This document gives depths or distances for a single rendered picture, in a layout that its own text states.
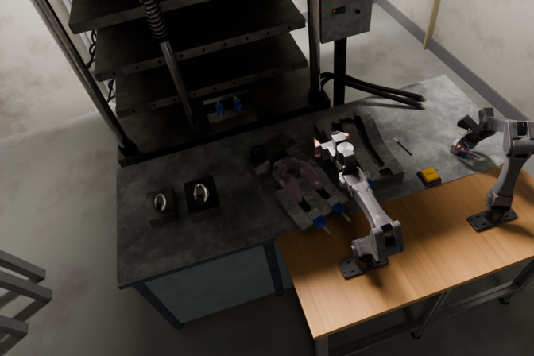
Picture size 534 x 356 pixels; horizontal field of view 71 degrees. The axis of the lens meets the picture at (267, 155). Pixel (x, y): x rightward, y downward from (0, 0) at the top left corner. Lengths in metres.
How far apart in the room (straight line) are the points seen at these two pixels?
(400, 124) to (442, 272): 0.84
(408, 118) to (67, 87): 3.03
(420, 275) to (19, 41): 3.40
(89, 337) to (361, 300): 1.76
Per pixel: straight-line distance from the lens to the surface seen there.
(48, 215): 3.45
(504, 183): 1.73
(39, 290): 2.95
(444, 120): 2.24
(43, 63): 3.89
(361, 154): 1.88
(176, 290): 2.06
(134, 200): 2.04
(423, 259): 1.71
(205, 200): 1.83
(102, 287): 2.86
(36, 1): 1.84
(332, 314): 1.58
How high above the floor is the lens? 2.30
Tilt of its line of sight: 48 degrees down
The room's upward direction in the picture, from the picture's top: 11 degrees counter-clockwise
